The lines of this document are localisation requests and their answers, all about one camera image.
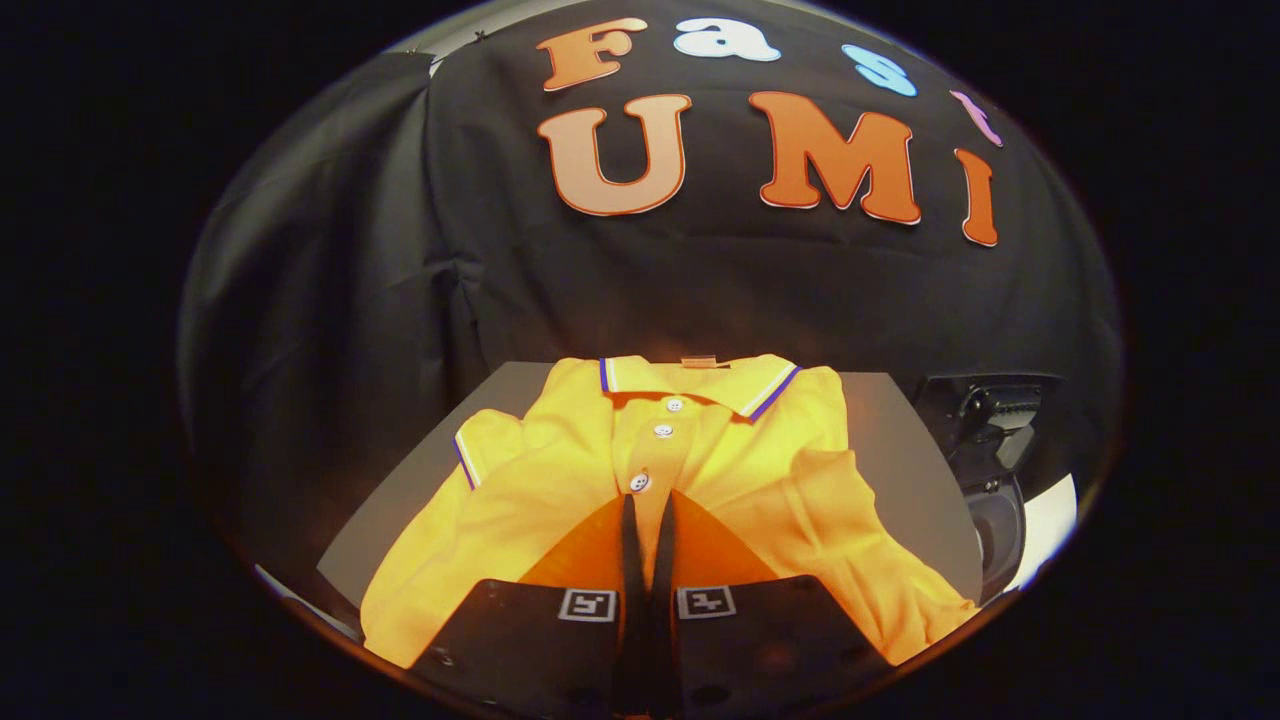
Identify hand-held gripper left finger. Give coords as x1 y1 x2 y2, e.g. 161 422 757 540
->
412 492 649 720

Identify grey side platform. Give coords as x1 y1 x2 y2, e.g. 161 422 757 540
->
317 360 986 611

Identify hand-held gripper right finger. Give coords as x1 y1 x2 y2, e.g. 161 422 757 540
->
648 490 896 720

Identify white side platform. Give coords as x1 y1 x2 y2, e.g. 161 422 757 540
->
1010 473 1079 593

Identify black backdrop cloth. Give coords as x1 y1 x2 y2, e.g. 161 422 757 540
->
180 0 1126 601

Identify yellow polo shirt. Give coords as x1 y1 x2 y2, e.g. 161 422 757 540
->
360 352 981 669

